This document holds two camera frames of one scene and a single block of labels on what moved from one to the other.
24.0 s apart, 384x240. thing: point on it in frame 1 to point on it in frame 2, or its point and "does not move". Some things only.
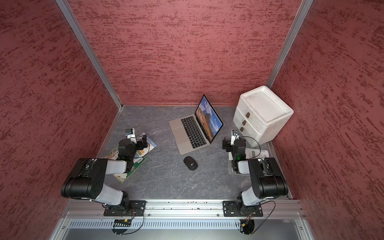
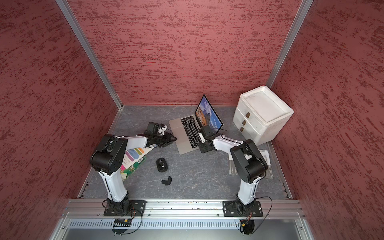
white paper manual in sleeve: (250, 153) does not move
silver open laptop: (193, 132) does not move
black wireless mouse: (190, 163) to (162, 165)
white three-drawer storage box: (260, 115) does not move
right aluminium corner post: (291, 37) does not move
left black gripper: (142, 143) to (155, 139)
